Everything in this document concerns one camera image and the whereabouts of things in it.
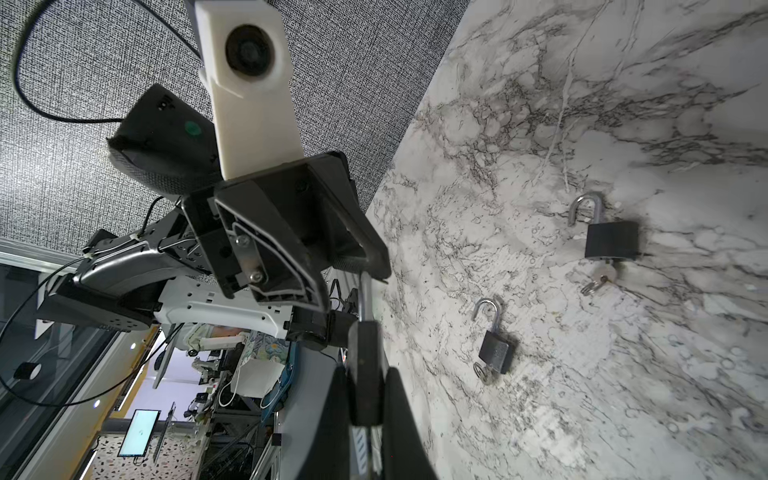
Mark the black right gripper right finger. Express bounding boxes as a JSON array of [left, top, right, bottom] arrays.
[[381, 367, 437, 480]]

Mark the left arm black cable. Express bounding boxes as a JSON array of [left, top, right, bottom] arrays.
[[0, 0, 202, 409]]

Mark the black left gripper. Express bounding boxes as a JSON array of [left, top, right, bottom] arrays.
[[181, 151, 392, 312]]

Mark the black padlock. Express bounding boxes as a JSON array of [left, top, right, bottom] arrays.
[[347, 272, 386, 427], [568, 192, 640, 296], [472, 298, 516, 385]]

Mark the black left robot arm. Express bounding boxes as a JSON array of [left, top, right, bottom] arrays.
[[39, 84, 391, 346]]

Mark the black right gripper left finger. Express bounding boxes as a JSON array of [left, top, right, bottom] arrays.
[[296, 366, 350, 479]]

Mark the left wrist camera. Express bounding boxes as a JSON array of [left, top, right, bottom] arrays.
[[193, 1, 304, 180]]

